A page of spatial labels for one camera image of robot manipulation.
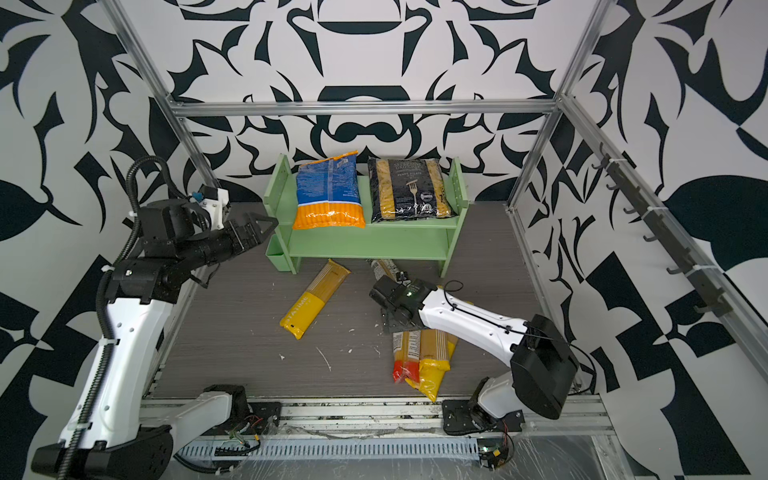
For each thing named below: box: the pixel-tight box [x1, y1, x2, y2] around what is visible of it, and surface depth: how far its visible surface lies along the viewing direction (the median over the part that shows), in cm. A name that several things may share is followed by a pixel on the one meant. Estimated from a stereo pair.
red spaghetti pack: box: [392, 330, 421, 384], surface depth 82 cm
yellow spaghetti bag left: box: [280, 258, 352, 340], surface depth 95 cm
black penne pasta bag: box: [368, 157, 454, 223], surface depth 79 cm
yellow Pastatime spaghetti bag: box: [404, 329, 458, 402], surface depth 81 cm
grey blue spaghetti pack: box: [366, 258, 399, 280], surface depth 101 cm
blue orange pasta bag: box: [293, 151, 366, 230], surface depth 79 cm
